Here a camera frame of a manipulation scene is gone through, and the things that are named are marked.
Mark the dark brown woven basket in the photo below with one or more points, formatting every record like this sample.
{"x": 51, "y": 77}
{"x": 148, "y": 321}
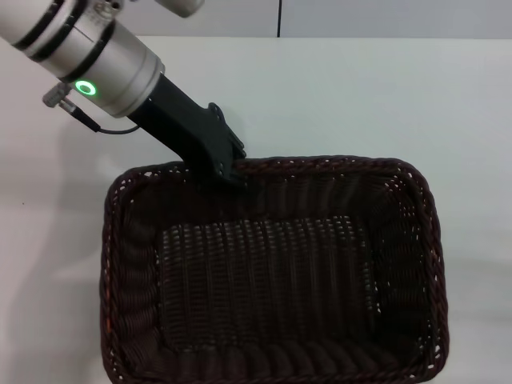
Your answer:
{"x": 264, "y": 288}

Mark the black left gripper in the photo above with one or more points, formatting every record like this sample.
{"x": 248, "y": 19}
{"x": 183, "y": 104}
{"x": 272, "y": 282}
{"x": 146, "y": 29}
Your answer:
{"x": 180, "y": 120}

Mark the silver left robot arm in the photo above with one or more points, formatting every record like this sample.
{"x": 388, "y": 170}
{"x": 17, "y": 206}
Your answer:
{"x": 100, "y": 56}

